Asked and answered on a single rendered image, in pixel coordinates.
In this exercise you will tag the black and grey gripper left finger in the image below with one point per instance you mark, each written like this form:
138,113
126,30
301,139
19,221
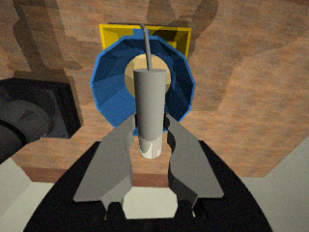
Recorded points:
103,174

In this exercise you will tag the yellow square tray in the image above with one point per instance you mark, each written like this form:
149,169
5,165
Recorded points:
177,37

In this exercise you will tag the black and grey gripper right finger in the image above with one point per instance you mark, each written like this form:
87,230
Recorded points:
216,193

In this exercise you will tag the blue pail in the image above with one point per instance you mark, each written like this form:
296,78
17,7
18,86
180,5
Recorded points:
117,74

